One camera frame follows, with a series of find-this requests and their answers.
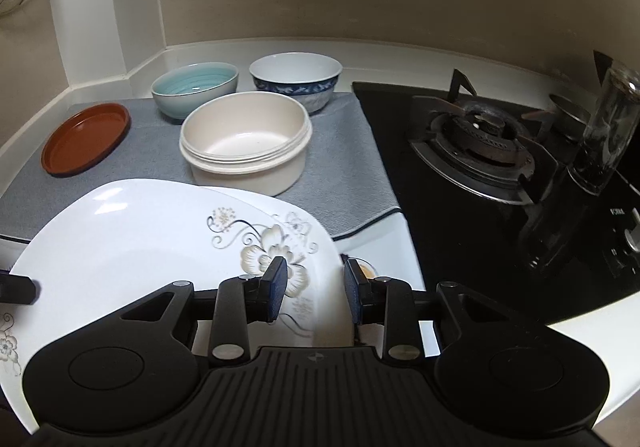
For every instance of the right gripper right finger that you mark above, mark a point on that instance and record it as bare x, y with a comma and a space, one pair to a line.
386, 302

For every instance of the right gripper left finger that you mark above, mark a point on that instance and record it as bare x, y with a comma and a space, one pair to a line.
241, 301

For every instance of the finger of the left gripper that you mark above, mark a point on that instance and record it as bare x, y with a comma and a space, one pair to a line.
17, 290

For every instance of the large white floral plate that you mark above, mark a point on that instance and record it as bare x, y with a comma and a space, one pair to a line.
114, 245

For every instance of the cream bowls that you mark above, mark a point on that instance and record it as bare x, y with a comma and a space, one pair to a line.
255, 141

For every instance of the brown round plate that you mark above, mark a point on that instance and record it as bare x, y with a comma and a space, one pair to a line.
85, 139

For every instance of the light blue ceramic bowl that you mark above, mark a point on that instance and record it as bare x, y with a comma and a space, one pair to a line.
179, 92

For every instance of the white blue patterned bowl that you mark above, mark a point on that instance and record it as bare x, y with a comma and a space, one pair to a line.
308, 78

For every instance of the grey drying mat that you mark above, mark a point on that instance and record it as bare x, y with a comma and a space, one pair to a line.
344, 184

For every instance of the black gas stove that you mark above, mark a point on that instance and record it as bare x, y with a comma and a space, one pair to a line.
570, 254

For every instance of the stove burner with grate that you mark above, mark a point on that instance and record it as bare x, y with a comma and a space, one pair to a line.
481, 145

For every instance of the metal cup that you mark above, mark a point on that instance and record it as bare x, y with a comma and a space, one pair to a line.
570, 117

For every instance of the glass bottle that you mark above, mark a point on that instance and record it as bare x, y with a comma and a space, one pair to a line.
610, 127

